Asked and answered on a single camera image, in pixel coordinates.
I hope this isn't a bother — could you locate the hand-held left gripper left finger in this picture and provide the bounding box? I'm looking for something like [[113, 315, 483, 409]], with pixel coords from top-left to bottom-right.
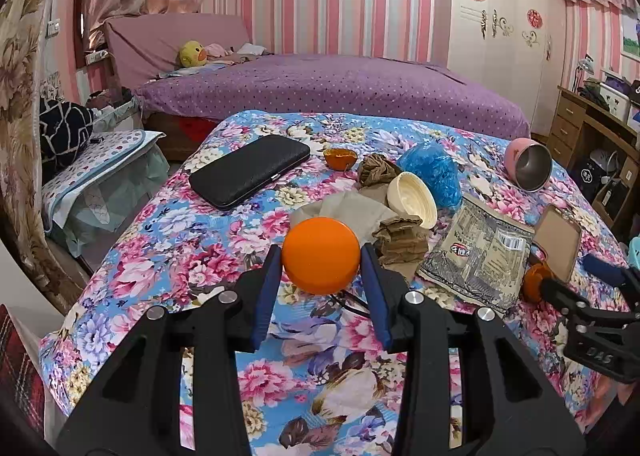
[[55, 245, 286, 456]]

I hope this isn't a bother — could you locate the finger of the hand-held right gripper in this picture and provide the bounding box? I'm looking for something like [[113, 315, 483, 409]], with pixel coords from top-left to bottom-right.
[[542, 276, 640, 334], [582, 253, 640, 289]]

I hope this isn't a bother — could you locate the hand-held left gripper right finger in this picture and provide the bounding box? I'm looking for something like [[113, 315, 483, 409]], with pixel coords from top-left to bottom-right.
[[360, 242, 586, 456]]

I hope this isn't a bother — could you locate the orange peel piece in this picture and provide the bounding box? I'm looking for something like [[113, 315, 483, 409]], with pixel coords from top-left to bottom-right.
[[523, 262, 553, 302]]

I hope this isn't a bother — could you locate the large orange peel half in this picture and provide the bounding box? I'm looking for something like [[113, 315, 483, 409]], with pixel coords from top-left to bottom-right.
[[281, 217, 361, 296]]

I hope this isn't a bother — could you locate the blue plastic bag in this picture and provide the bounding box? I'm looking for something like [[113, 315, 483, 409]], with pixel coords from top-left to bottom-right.
[[397, 141, 463, 211]]

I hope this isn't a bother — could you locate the brown cardboard box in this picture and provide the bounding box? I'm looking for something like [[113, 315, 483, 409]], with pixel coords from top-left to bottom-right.
[[531, 205, 584, 285]]

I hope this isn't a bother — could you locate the brown stocking bundle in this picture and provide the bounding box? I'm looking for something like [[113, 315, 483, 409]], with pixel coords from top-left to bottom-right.
[[356, 154, 404, 191], [372, 215, 432, 268]]

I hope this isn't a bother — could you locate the beige cloth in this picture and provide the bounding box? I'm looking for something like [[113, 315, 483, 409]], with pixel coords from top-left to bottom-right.
[[291, 188, 401, 283]]

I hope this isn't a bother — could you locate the grey printed snack packet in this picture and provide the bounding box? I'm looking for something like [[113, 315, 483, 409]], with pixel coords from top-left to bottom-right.
[[416, 192, 537, 321]]

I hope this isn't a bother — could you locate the small desk fan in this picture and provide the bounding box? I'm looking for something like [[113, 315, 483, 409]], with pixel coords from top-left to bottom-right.
[[589, 148, 622, 184]]

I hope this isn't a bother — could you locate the black rectangular case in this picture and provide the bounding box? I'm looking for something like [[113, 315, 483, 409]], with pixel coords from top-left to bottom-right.
[[189, 135, 312, 211]]

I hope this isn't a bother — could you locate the pink steel-lined cup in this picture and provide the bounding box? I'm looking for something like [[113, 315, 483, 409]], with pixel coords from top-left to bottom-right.
[[504, 137, 554, 193]]

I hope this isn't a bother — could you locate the small orange peel half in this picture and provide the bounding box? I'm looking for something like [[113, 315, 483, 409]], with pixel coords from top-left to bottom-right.
[[323, 148, 358, 171]]

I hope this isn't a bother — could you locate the wooden desk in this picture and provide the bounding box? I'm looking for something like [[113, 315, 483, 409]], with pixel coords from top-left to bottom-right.
[[545, 85, 640, 232]]

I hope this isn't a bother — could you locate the white storage box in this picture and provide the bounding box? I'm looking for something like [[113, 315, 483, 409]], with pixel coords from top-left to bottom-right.
[[597, 69, 632, 121]]

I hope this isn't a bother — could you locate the desk lamp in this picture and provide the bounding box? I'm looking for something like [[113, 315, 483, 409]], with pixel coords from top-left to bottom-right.
[[574, 55, 597, 93]]

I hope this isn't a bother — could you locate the purple dotted bed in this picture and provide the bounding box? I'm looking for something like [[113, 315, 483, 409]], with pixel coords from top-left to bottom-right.
[[132, 53, 532, 141]]

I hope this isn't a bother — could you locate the polka-dot covered crib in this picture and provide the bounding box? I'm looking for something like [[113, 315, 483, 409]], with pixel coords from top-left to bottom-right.
[[41, 128, 171, 257]]

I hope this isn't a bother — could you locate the yellow duck plush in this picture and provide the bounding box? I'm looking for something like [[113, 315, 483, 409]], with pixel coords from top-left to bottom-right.
[[179, 40, 208, 69]]

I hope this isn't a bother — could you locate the red plaid cloth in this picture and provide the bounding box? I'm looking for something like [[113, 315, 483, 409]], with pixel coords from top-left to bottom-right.
[[0, 305, 47, 439]]

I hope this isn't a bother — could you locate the dark patterned cushion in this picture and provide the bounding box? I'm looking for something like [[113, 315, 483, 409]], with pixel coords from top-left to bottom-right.
[[39, 98, 97, 168]]

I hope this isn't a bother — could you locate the pink bed headboard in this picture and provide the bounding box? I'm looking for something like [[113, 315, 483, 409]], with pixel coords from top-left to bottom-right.
[[102, 13, 253, 87]]

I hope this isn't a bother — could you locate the white wardrobe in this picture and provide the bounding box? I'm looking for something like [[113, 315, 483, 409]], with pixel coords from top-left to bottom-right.
[[446, 0, 568, 137]]

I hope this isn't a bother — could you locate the floral beige curtain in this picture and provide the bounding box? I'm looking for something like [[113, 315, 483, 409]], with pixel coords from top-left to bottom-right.
[[0, 0, 93, 314]]

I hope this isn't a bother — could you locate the black cable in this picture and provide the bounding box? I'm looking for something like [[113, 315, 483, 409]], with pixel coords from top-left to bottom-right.
[[331, 291, 374, 318]]

